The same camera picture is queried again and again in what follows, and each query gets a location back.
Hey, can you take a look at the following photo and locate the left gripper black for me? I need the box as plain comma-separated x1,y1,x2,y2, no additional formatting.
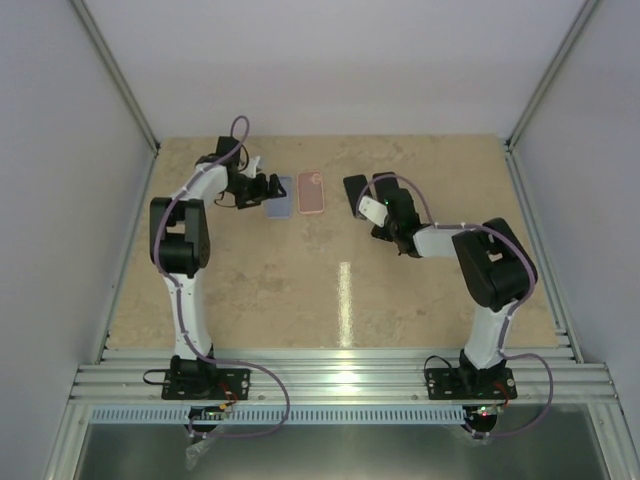
223,173,280,210

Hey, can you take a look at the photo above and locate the lilac phone case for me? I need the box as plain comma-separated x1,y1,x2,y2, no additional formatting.
265,176,293,220

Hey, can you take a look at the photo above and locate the pink phone case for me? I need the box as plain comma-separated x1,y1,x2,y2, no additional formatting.
297,171,325,215

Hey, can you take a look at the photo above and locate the black smartphone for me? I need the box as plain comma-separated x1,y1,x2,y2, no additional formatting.
343,174,367,218

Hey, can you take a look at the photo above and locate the black phone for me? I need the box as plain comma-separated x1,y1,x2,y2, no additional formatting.
373,172,399,195

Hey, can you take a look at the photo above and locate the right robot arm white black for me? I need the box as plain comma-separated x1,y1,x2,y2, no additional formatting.
356,188,538,399

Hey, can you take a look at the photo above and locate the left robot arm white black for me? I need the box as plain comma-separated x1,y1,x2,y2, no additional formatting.
149,135,287,403

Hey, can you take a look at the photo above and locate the right controller board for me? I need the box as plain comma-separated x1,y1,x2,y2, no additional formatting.
470,404,504,417

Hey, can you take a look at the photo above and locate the controller board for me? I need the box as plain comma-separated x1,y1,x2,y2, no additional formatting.
188,402,234,421
470,404,504,417

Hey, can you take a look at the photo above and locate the left controller board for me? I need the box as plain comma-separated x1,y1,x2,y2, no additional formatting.
188,402,234,421

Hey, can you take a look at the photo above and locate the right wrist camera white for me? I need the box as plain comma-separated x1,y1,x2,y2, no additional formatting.
357,196,388,228

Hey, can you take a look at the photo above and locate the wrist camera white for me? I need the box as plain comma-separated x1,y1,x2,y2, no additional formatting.
357,196,388,228
243,156,262,178

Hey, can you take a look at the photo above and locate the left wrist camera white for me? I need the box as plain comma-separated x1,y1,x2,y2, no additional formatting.
243,156,262,178

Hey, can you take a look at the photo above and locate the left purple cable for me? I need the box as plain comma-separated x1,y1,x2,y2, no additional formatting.
152,115,293,441

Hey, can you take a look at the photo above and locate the purple cable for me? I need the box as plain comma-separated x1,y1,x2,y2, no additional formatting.
355,175,553,440
152,115,293,441

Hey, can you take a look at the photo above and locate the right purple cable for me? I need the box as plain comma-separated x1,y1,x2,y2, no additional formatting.
355,175,553,440

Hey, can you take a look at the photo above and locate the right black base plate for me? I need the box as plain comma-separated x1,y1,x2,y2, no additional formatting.
426,368,518,401

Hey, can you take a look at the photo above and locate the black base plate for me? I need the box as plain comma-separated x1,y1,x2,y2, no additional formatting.
426,368,518,401
161,368,250,401

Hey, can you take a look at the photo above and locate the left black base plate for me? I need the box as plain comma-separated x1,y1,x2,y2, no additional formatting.
161,368,250,401

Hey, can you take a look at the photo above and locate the left aluminium corner post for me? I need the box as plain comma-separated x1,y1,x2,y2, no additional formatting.
69,0,160,154

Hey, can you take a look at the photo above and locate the aluminium corner post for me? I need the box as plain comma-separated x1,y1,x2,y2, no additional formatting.
69,0,160,154
504,0,602,153

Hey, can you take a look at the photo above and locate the aluminium rail frame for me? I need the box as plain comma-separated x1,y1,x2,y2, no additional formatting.
49,135,639,479

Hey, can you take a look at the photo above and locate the grey slotted cable duct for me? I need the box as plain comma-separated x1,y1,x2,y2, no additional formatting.
91,405,466,426

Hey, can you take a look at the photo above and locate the right aluminium corner post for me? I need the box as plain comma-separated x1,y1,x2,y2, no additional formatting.
504,0,602,153

